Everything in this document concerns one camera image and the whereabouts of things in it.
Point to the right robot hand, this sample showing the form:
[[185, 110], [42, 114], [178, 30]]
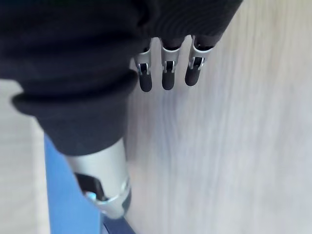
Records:
[[73, 61]]

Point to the blue folder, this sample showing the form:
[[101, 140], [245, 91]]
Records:
[[70, 195]]

